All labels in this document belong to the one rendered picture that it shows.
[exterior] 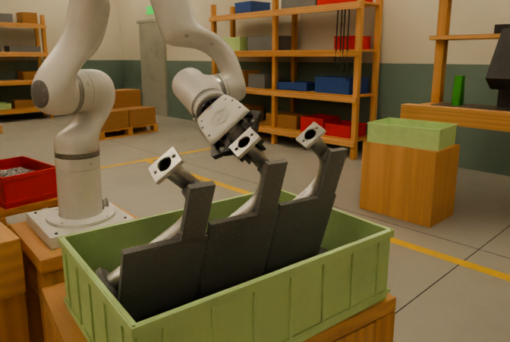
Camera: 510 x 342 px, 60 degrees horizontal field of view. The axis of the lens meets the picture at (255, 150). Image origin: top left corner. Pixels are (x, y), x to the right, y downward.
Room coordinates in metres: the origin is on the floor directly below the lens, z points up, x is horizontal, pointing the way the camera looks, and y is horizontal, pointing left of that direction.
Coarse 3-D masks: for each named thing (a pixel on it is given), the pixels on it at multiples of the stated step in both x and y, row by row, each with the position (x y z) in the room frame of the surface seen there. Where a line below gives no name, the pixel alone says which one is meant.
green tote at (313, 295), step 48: (288, 192) 1.21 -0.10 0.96; (96, 240) 0.93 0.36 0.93; (144, 240) 1.00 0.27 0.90; (336, 240) 1.06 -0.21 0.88; (384, 240) 0.92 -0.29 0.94; (96, 288) 0.69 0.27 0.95; (240, 288) 0.68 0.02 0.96; (288, 288) 0.75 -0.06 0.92; (336, 288) 0.83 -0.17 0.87; (384, 288) 0.93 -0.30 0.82; (96, 336) 0.72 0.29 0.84; (144, 336) 0.58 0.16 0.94; (192, 336) 0.63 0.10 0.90; (240, 336) 0.68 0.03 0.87; (288, 336) 0.75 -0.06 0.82
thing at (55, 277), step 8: (24, 256) 1.20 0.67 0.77; (24, 264) 1.20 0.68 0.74; (32, 264) 1.19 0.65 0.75; (24, 272) 1.20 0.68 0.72; (32, 272) 1.16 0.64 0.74; (56, 272) 1.03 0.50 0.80; (32, 280) 1.17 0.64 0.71; (40, 280) 1.03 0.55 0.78; (48, 280) 1.02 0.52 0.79; (56, 280) 1.03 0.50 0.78; (64, 280) 1.04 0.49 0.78; (32, 288) 1.21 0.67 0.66; (40, 288) 1.04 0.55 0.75; (24, 296) 1.20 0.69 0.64; (32, 296) 1.20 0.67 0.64; (40, 296) 1.05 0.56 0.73; (32, 304) 1.20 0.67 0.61; (40, 304) 1.06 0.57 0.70; (32, 312) 1.20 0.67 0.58; (40, 312) 1.22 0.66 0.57; (32, 320) 1.20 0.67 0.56; (40, 320) 1.21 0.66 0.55; (32, 328) 1.20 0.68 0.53; (40, 328) 1.21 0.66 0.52; (32, 336) 1.20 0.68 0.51; (40, 336) 1.21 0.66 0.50
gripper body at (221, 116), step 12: (216, 96) 0.93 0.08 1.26; (228, 96) 0.92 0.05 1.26; (204, 108) 0.93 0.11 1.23; (216, 108) 0.91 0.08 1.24; (228, 108) 0.89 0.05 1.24; (240, 108) 0.87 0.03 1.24; (204, 120) 0.90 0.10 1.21; (216, 120) 0.88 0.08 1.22; (228, 120) 0.86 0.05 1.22; (240, 120) 0.86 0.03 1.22; (204, 132) 0.88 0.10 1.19; (216, 132) 0.86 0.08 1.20; (228, 132) 0.86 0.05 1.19; (240, 132) 0.87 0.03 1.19
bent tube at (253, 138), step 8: (248, 128) 0.82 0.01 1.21; (240, 136) 0.82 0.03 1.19; (248, 136) 0.81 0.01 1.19; (256, 136) 0.79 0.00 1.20; (232, 144) 0.81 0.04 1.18; (240, 144) 0.81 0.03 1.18; (248, 144) 0.79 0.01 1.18; (256, 144) 0.81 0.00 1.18; (240, 152) 0.79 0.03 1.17; (248, 152) 0.80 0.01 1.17; (256, 152) 0.81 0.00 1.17; (256, 160) 0.81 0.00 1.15; (264, 160) 0.82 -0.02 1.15; (256, 192) 0.87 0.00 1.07; (248, 200) 0.87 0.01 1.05; (256, 200) 0.86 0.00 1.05; (240, 208) 0.86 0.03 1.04; (248, 208) 0.85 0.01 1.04
